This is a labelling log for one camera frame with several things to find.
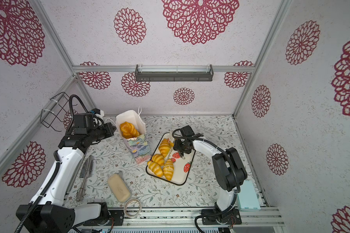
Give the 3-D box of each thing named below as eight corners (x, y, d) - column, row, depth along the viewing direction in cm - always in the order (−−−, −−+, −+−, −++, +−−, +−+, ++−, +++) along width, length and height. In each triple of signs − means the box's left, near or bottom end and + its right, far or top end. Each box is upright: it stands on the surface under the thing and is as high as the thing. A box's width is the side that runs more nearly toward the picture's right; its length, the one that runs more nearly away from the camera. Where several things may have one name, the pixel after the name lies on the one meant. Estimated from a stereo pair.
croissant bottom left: (145, 166, 92) (145, 164, 89) (151, 160, 94) (151, 158, 92) (160, 178, 87) (159, 176, 85) (165, 171, 90) (165, 169, 87)
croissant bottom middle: (162, 180, 88) (162, 177, 85) (163, 161, 96) (163, 158, 92) (173, 180, 88) (173, 177, 85) (173, 161, 96) (173, 158, 93)
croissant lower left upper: (151, 160, 95) (150, 158, 92) (156, 154, 98) (156, 151, 95) (161, 167, 92) (160, 164, 89) (166, 160, 95) (166, 157, 92)
